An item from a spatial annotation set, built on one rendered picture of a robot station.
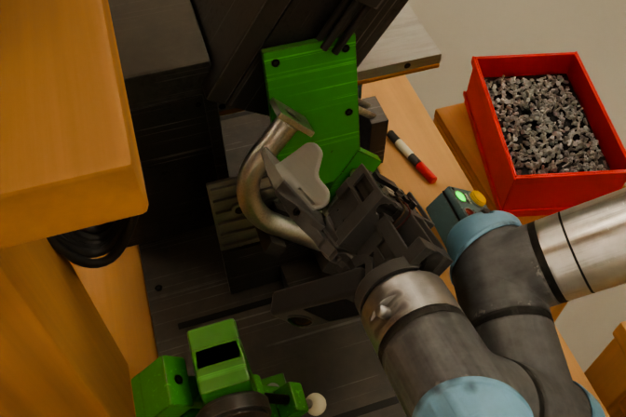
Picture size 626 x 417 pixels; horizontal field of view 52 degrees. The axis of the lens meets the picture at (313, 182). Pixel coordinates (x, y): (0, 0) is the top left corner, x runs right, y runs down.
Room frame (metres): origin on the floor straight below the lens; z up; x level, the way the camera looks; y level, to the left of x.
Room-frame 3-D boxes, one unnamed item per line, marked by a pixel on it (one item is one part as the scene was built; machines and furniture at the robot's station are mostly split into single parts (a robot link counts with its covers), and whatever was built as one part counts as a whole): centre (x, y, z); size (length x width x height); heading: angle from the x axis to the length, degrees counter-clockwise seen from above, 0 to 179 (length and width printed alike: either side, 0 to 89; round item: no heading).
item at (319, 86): (0.60, 0.01, 1.17); 0.13 x 0.12 x 0.20; 18
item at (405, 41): (0.76, 0.02, 1.11); 0.39 x 0.16 x 0.03; 108
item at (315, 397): (0.28, 0.01, 0.96); 0.06 x 0.03 x 0.06; 108
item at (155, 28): (0.72, 0.25, 1.07); 0.30 x 0.18 x 0.34; 18
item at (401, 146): (0.74, -0.17, 0.91); 0.13 x 0.02 x 0.02; 31
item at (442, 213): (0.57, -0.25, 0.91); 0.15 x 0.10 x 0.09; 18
